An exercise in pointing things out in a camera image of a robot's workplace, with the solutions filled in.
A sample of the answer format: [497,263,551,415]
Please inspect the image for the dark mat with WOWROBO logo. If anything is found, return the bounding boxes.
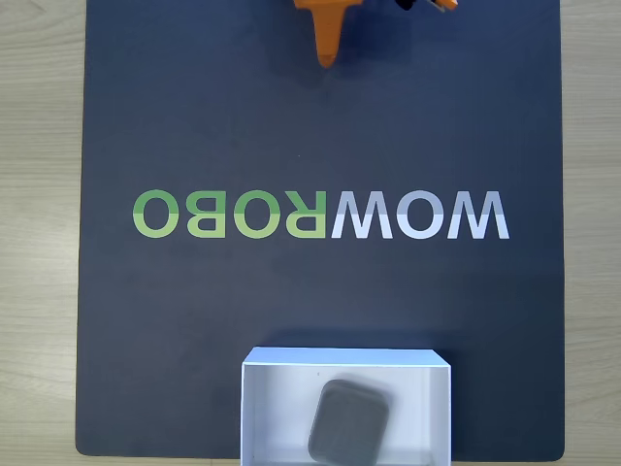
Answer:
[75,0,567,460]

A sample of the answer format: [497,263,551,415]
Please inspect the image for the white open cardboard box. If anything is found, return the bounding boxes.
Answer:
[241,345,453,466]

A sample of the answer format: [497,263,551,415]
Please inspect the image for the orange camera mount with board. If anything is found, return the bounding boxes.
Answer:
[393,0,460,15]

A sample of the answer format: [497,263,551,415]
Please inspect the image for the grey square usb hub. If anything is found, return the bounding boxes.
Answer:
[307,378,391,465]

